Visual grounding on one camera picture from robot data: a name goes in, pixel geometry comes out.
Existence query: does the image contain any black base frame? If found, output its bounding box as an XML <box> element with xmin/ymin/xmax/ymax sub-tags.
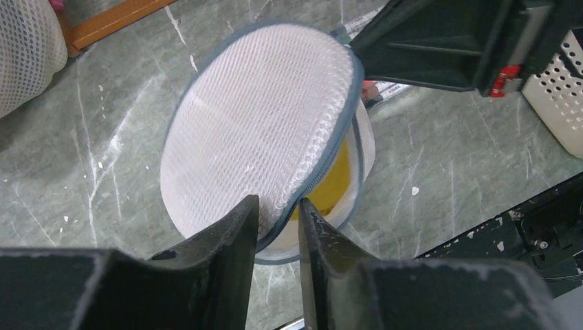
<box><xmin>419</xmin><ymin>174</ymin><xmax>582</xmax><ymax>297</ymax></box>

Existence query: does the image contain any round white mesh laundry bag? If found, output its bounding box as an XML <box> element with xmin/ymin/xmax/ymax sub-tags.
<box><xmin>159</xmin><ymin>21</ymin><xmax>375</xmax><ymax>265</ymax></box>

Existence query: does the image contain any orange wooden shelf rack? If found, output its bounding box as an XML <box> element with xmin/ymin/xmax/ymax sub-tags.
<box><xmin>53</xmin><ymin>0</ymin><xmax>174</xmax><ymax>58</ymax></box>

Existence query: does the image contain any coloured marker pack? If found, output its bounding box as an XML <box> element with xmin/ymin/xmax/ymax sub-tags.
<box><xmin>329</xmin><ymin>6</ymin><xmax>410</xmax><ymax>110</ymax></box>

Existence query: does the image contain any yellow bra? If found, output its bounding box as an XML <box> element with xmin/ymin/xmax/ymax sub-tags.
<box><xmin>306</xmin><ymin>140</ymin><xmax>351</xmax><ymax>216</ymax></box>

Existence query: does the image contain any cream plastic laundry basket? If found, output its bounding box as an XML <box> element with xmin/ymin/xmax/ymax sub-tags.
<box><xmin>522</xmin><ymin>29</ymin><xmax>582</xmax><ymax>159</ymax></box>

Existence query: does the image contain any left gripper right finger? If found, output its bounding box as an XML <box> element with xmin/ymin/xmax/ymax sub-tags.
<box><xmin>298</xmin><ymin>199</ymin><xmax>563</xmax><ymax>329</ymax></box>

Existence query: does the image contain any pink mesh laundry bag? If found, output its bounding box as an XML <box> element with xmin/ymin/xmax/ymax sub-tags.
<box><xmin>1</xmin><ymin>0</ymin><xmax>68</xmax><ymax>117</ymax></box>

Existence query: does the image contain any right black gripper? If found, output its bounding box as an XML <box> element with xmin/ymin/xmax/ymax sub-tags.
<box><xmin>350</xmin><ymin>0</ymin><xmax>582</xmax><ymax>98</ymax></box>

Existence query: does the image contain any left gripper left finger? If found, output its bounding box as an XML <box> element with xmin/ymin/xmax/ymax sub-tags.
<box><xmin>1</xmin><ymin>195</ymin><xmax>259</xmax><ymax>329</ymax></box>

